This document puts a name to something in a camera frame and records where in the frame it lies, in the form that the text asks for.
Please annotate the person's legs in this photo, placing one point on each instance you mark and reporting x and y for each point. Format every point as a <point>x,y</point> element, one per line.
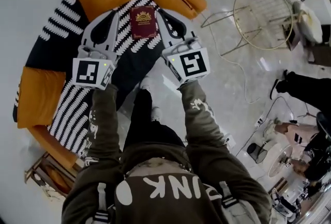
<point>144,119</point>

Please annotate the white plug adaptor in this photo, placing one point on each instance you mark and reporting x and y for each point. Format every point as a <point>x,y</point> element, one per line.
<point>259,122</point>

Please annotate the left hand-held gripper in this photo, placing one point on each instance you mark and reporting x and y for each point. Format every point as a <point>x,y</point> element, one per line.
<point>88,73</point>

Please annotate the person's right forearm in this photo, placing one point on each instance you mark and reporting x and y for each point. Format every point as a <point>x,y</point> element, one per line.
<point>201,117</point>

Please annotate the dark red book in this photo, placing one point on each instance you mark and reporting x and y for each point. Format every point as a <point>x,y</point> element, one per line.
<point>143,23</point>

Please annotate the gold frame stool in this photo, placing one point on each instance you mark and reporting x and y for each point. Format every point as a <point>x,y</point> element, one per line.
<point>293,35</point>

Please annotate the wooden rack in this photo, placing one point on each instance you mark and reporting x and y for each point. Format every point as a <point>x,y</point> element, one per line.
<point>51,168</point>

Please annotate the person's olive sweatshirt torso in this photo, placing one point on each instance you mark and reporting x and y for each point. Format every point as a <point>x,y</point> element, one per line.
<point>168,192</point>

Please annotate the white power strip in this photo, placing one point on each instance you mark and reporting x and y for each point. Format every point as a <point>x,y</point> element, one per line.
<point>230,140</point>

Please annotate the black white striped blanket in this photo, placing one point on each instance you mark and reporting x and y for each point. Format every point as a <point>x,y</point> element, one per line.
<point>51,44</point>

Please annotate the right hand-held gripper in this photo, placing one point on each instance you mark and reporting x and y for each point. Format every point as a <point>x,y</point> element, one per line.
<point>191,63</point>

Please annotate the person's left forearm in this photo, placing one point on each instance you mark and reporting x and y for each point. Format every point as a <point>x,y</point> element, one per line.
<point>103,119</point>

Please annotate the cream padded chair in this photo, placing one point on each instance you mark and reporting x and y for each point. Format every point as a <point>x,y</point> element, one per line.
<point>309,21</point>

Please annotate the white round pot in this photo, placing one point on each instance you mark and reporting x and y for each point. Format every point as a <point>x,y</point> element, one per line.
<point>280,162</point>

